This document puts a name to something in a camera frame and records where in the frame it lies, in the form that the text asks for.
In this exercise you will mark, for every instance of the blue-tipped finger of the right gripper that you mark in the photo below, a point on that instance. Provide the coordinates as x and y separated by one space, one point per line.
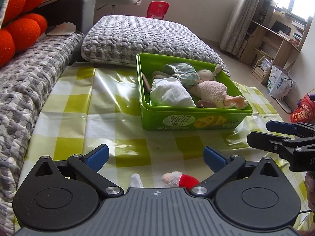
299 129

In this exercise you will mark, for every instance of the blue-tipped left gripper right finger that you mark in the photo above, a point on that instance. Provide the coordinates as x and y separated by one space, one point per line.
225 170

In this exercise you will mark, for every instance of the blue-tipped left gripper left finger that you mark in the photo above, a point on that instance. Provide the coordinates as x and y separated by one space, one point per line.
86 168

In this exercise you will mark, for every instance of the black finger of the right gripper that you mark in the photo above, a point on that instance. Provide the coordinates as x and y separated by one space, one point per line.
283 146

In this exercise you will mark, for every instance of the red santa hat plush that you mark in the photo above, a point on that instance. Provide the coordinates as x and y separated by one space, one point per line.
180 180

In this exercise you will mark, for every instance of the small white sock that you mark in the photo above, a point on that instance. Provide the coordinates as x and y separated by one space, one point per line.
135 181

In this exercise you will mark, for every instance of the pink fuzzy sock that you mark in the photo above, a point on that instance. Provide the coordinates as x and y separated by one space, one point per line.
216 93

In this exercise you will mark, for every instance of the white cloth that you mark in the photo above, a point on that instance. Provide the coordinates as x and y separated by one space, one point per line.
171 93

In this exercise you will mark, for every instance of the red snack bag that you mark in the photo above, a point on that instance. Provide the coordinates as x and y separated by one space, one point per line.
304 112

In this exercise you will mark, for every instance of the white paper shopping bag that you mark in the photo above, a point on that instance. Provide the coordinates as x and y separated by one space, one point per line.
279 83

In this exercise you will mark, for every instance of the yellow checkered plastic tablecloth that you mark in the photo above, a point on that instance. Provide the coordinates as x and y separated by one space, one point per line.
91 106

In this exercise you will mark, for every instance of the teal checkered fabric doll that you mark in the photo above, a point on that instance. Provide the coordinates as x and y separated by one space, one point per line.
184 72

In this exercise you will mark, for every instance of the wooden desk with shelves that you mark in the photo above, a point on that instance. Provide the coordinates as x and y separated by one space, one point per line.
272 36

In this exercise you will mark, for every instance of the grey quilted sofa cover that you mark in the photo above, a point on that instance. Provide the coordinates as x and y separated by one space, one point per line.
26 82

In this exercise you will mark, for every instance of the grey quilted cushion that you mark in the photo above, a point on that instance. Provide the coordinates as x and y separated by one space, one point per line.
117 40

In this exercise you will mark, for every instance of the white paper scrap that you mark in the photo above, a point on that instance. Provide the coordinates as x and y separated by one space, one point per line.
66 28

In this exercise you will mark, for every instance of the grey window curtain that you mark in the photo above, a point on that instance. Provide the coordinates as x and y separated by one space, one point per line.
237 26

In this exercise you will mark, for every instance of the orange carrot plush pillow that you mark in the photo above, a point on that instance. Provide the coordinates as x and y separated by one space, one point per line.
22 28

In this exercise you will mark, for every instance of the grey sofa armrest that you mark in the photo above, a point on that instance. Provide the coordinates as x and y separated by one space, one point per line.
78 12

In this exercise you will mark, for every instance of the red plastic chair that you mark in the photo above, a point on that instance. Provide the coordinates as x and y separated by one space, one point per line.
157 9

